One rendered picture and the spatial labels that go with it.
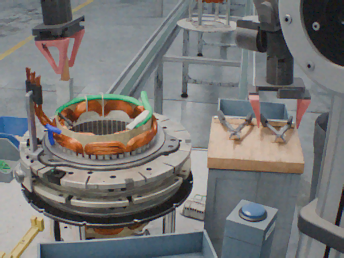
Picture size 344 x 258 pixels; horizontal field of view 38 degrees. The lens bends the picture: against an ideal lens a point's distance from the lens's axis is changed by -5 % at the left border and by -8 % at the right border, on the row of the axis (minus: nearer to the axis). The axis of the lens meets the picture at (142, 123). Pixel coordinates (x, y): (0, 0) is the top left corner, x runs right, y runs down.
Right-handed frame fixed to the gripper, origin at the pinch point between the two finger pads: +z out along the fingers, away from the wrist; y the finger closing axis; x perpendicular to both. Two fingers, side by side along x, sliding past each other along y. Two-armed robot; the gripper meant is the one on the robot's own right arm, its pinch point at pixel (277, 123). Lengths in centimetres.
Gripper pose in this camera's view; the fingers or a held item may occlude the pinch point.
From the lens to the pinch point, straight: 108.0
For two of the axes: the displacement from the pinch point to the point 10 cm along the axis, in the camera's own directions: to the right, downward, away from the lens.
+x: -1.6, 3.7, -9.1
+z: 0.5, 9.3, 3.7
